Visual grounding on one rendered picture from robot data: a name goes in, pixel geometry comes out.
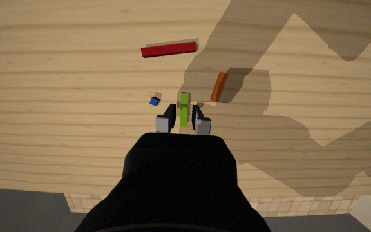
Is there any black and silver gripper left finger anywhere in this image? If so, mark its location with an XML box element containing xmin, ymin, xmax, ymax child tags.
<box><xmin>155</xmin><ymin>104</ymin><xmax>176</xmax><ymax>133</ymax></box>

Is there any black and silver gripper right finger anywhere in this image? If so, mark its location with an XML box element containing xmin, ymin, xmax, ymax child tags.
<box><xmin>192</xmin><ymin>105</ymin><xmax>211</xmax><ymax>135</ymax></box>

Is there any small blue cube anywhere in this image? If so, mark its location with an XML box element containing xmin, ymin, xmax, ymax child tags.
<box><xmin>150</xmin><ymin>97</ymin><xmax>160</xmax><ymax>106</ymax></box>

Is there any orange rod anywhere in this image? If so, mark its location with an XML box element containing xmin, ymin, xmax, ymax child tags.
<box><xmin>210</xmin><ymin>72</ymin><xmax>228</xmax><ymax>102</ymax></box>

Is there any lime green rod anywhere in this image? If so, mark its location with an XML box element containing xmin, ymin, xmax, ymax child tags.
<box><xmin>180</xmin><ymin>92</ymin><xmax>189</xmax><ymax>127</ymax></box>

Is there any dark red rod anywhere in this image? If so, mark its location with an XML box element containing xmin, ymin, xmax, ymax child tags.
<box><xmin>141</xmin><ymin>42</ymin><xmax>196</xmax><ymax>58</ymax></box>

